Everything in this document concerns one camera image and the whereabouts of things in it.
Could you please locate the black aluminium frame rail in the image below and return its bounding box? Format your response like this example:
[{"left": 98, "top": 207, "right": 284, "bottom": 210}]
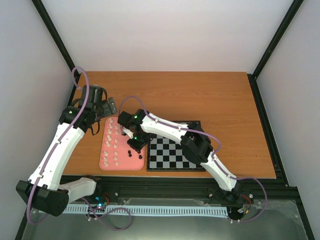
[{"left": 32, "top": 174, "right": 300, "bottom": 201}]

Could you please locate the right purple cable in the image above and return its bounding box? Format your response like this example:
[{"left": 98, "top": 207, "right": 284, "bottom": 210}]
[{"left": 118, "top": 95, "right": 268, "bottom": 224}]

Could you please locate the light blue slotted cable duct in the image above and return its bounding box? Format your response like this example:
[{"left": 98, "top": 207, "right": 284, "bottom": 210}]
[{"left": 63, "top": 203, "right": 228, "bottom": 218}]

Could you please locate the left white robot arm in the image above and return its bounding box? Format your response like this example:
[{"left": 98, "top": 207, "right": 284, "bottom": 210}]
[{"left": 15, "top": 85, "right": 117, "bottom": 217}]

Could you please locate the purple cable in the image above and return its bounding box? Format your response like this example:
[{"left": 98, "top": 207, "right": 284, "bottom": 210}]
[
  {"left": 118, "top": 95, "right": 268, "bottom": 224},
  {"left": 26, "top": 66, "right": 132, "bottom": 230}
]

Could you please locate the pink plastic tray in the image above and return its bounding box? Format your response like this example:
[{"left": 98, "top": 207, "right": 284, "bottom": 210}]
[{"left": 99, "top": 117, "right": 145, "bottom": 171}]

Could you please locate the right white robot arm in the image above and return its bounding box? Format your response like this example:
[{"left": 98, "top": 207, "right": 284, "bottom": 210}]
[{"left": 117, "top": 109, "right": 242, "bottom": 204}]

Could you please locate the black white chessboard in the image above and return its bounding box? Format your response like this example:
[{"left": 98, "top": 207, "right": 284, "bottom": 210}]
[{"left": 146, "top": 133, "right": 206, "bottom": 172}]

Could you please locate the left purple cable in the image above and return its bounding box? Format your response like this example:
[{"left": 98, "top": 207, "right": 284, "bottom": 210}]
[{"left": 26, "top": 66, "right": 132, "bottom": 230}]

